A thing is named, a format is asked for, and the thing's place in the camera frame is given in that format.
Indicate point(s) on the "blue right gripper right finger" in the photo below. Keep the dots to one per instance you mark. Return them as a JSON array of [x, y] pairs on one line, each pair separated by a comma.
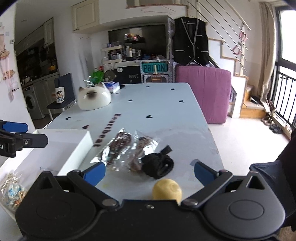
[[204, 173]]

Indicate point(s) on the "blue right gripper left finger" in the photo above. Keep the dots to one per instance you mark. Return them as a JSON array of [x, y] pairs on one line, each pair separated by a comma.
[[94, 174]]

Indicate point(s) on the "white shallow box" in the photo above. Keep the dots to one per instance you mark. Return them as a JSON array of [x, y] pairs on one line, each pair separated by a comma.
[[65, 152]]

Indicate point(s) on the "yellow soft ball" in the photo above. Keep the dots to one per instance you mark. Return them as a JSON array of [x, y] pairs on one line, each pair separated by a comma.
[[167, 189]]

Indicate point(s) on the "black fabric band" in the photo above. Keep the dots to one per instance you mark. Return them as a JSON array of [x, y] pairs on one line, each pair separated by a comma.
[[158, 165]]

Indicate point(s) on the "teal gold brocade pouch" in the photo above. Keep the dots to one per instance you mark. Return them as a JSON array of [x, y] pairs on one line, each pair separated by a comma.
[[12, 191]]

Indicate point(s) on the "clear bag brown beads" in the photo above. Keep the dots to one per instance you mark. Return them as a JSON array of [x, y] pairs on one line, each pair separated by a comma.
[[142, 146]]

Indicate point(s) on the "white washing machine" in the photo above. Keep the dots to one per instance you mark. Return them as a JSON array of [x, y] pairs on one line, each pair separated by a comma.
[[32, 103]]

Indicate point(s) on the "black chair near window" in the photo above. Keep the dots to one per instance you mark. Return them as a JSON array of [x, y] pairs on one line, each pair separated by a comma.
[[280, 175]]

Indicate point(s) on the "white cat head ornament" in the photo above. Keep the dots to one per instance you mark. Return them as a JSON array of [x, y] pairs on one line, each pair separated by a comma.
[[97, 96]]

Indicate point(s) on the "dark blue chair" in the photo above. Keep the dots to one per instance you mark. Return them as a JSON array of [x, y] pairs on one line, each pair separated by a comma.
[[64, 94]]

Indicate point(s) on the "blue tissue pack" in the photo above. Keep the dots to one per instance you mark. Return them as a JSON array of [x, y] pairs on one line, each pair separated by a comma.
[[112, 86]]

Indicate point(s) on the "green shopping bag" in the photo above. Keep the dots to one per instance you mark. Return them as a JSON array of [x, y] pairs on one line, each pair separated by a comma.
[[97, 76]]

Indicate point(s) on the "teal poison sign crate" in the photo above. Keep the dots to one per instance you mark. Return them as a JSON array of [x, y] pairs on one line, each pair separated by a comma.
[[156, 71]]

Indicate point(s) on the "white tiered shelf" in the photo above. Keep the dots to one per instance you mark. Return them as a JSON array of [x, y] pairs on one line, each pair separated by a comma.
[[119, 56]]

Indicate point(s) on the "black jacket on hanger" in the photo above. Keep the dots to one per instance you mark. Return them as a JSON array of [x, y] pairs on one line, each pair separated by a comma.
[[190, 42]]

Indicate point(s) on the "beige curtain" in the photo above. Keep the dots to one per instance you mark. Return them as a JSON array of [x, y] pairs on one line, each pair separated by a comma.
[[269, 48]]

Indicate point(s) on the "cream wall cabinet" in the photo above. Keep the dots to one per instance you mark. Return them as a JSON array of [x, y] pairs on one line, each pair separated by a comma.
[[85, 17]]

